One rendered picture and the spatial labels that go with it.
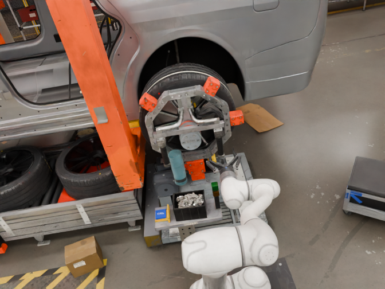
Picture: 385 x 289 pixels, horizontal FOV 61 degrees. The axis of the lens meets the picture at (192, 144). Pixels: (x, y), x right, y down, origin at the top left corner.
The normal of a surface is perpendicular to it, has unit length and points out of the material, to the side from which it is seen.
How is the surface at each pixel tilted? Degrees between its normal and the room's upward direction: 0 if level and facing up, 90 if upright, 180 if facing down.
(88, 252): 0
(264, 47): 90
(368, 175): 0
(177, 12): 90
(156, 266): 0
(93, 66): 90
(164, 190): 90
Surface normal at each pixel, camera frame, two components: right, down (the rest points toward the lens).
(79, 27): 0.08, 0.59
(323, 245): -0.14, -0.79
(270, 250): 0.22, 0.21
